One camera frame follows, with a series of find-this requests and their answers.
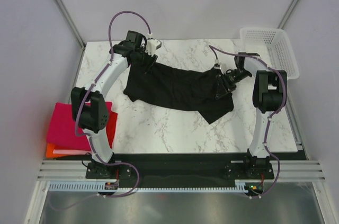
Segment white plastic basket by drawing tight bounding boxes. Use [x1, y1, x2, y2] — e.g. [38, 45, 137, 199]
[239, 27, 300, 79]

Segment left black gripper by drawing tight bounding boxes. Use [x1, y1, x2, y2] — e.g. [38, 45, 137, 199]
[132, 47, 158, 76]

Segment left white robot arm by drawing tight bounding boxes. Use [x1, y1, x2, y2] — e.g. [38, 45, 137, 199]
[71, 31, 162, 179]

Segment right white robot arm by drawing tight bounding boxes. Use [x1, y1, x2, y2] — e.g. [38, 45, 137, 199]
[214, 52, 287, 180]

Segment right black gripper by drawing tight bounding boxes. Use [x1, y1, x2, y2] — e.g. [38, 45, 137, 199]
[216, 69, 251, 100]

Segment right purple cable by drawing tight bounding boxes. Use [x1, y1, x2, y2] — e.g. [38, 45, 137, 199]
[209, 45, 287, 200]

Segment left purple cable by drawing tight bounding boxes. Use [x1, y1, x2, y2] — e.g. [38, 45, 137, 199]
[49, 11, 152, 211]

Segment folded red t shirt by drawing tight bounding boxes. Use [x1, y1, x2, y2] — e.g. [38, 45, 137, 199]
[106, 111, 118, 149]

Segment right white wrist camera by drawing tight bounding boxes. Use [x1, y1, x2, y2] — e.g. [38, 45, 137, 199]
[213, 59, 222, 70]

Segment folded light pink t shirt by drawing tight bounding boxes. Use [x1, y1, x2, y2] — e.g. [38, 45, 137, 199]
[53, 149, 91, 155]

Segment black t shirt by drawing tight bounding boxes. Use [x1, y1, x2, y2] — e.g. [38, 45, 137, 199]
[123, 63, 234, 124]

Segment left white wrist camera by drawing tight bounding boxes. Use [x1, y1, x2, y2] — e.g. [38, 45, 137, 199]
[145, 38, 162, 56]

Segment white slotted cable duct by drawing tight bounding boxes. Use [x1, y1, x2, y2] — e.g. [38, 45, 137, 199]
[48, 181, 254, 193]

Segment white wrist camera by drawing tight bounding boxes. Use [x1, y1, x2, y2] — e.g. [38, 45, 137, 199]
[145, 38, 162, 56]
[213, 59, 222, 70]

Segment aluminium frame rail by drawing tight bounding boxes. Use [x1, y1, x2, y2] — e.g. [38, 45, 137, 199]
[37, 160, 325, 182]

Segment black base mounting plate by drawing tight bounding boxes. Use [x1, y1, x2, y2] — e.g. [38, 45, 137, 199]
[97, 153, 274, 180]

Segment purple cable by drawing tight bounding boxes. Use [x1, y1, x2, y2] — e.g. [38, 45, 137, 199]
[49, 11, 152, 211]
[209, 45, 287, 200]

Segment folded orange t shirt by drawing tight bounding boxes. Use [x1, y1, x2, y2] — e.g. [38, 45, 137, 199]
[46, 143, 74, 158]

